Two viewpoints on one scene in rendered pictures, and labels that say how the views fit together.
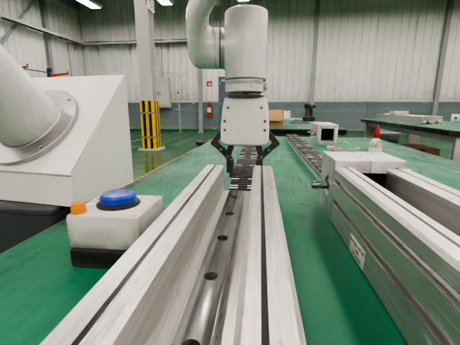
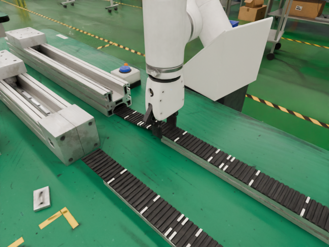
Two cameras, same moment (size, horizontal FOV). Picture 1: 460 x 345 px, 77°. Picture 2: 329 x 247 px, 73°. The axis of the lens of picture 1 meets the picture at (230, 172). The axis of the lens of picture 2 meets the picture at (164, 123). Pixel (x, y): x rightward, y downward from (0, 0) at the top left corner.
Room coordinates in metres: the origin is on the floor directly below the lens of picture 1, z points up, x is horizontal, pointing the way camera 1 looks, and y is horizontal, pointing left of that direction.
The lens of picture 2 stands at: (0.90, -0.41, 1.20)
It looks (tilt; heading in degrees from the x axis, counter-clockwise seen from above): 38 degrees down; 126
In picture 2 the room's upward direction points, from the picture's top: straight up
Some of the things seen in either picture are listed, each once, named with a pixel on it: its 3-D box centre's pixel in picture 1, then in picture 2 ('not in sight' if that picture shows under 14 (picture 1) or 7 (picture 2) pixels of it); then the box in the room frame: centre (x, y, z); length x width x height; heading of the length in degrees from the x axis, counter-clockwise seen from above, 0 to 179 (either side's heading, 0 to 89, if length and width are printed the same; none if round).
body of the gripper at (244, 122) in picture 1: (245, 118); (164, 91); (0.62, -0.03, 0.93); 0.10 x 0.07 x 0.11; 84
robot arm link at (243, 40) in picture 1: (244, 45); (165, 28); (0.62, -0.03, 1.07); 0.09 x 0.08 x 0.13; 89
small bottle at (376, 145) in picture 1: (376, 144); not in sight; (0.88, -0.45, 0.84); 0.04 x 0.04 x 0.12
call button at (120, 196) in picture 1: (118, 200); (125, 69); (0.32, 0.13, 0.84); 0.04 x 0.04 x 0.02
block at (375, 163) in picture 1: (350, 184); (75, 131); (0.45, -0.19, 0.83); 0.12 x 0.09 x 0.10; 84
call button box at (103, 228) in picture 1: (127, 226); (124, 78); (0.32, 0.12, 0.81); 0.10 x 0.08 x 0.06; 84
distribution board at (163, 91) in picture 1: (165, 103); not in sight; (11.68, 2.55, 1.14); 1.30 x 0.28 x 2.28; 82
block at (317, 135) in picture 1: (322, 134); not in sight; (1.37, -0.44, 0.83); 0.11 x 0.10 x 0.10; 86
